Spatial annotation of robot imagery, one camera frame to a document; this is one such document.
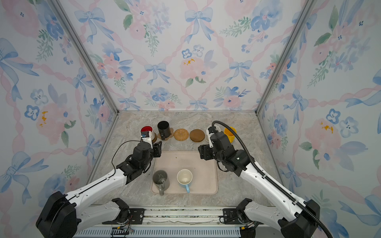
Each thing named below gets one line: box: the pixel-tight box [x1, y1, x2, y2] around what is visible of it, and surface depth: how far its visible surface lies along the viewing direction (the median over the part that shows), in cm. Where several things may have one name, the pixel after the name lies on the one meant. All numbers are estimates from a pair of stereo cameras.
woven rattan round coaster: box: [173, 128, 190, 142], surface depth 109 cm
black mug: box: [157, 120, 172, 141], surface depth 100 cm
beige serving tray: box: [150, 150, 218, 195], surface depth 89 cm
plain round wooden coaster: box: [189, 128, 206, 143], surface depth 109 cm
